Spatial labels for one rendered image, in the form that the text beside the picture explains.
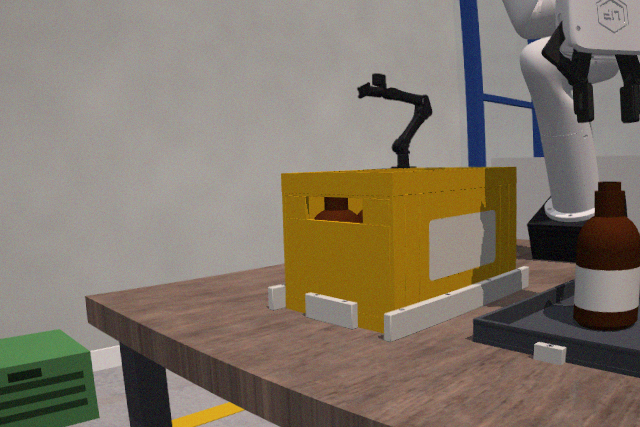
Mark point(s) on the yellow wooden crate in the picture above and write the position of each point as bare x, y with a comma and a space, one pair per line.
424, 234

